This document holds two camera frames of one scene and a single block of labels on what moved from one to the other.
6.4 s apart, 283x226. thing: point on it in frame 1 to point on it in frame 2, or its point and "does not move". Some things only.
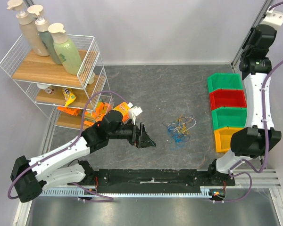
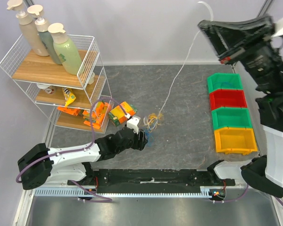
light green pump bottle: x=66 y=50 does not move
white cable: x=184 y=123 to x=152 y=122
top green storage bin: x=224 y=81 does not move
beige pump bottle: x=28 y=28 does not move
